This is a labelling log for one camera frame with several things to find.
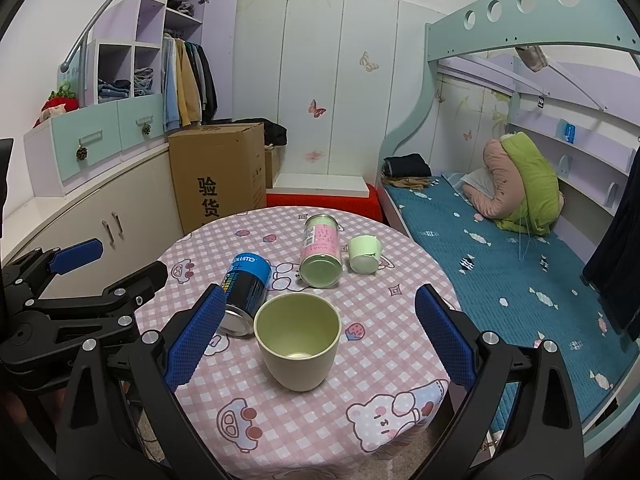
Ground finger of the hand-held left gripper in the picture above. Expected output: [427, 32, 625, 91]
[0, 239, 104, 311]
[25, 260, 169, 332]

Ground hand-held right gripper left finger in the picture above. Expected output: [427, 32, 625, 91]
[55, 284, 236, 480]

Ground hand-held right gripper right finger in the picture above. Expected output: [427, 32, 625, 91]
[414, 284, 587, 480]

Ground pale green cup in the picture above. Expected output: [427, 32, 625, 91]
[253, 294, 342, 392]

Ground small green paper cup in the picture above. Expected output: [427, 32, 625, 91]
[347, 235, 383, 275]

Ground white low cabinet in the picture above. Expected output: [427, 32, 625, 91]
[0, 142, 187, 273]

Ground blue drink can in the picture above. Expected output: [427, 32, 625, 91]
[216, 252, 273, 337]

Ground blue candy print mattress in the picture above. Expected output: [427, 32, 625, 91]
[382, 175, 640, 436]

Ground large cardboard box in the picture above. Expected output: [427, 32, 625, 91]
[168, 122, 267, 236]

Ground red strawberry plush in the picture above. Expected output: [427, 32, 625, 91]
[34, 85, 80, 129]

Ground pink and green can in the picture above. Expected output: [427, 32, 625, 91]
[299, 213, 345, 288]

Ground folded tan clothes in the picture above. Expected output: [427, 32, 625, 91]
[382, 176, 431, 192]

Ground white pillow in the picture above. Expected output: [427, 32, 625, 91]
[442, 169, 493, 202]

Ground folded jeans stack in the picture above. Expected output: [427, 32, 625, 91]
[97, 77, 132, 104]

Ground small cardboard box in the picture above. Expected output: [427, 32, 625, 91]
[264, 147, 281, 189]

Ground green and pink duvet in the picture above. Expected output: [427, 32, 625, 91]
[461, 131, 566, 236]

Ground folded dark clothes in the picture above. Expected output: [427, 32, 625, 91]
[382, 153, 433, 180]

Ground red cloth covered box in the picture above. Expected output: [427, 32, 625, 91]
[266, 183, 385, 224]

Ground folded clothes stack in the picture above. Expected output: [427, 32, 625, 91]
[132, 67, 159, 97]

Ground light blue hanging shirt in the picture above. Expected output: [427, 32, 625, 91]
[162, 35, 181, 134]

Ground hanging dark garment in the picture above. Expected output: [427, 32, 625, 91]
[582, 147, 640, 342]

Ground black clothing pile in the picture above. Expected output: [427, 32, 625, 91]
[260, 121, 289, 149]

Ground white board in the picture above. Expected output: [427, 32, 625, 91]
[272, 173, 371, 197]

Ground yellow hanging jacket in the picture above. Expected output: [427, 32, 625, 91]
[175, 40, 202, 128]

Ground dark hanging coats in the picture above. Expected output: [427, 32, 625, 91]
[192, 42, 219, 124]

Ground lilac shelf unit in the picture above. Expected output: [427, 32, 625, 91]
[22, 0, 239, 199]

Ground white panelled wardrobe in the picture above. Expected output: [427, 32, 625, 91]
[232, 0, 431, 196]

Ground beige hanging cloth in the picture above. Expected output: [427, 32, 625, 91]
[516, 45, 549, 74]

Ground pale green bunk bed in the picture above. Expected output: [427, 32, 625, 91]
[375, 0, 640, 461]

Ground curved metal rail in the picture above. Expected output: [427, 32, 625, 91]
[60, 0, 151, 74]

